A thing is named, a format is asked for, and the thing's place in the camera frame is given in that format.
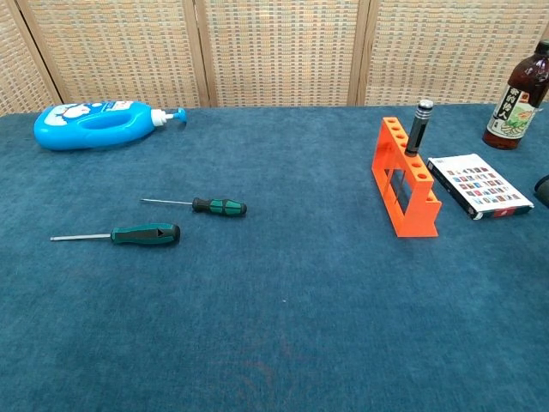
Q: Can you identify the woven bamboo folding screen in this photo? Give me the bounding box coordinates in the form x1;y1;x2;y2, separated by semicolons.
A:
0;0;549;118

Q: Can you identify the orange screwdriver rack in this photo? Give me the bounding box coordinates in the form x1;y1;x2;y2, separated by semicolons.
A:
371;117;443;239

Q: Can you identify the black silver screwdriver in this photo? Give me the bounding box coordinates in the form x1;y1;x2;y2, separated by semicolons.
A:
402;99;434;159

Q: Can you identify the blue pump detergent bottle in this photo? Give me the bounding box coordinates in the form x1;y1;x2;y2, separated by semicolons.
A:
33;100;188;152

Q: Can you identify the small green-black striped screwdriver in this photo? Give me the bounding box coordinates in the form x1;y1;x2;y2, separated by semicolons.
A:
140;197;249;218

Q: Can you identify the large green-black screwdriver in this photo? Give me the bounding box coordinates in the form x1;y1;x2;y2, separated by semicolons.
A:
49;223;182;247

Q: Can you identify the blue felt table cover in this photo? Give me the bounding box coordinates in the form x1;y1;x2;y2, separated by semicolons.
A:
0;101;549;412

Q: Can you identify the dark glass bottle with label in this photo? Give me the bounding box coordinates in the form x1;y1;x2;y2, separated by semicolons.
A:
482;39;549;151

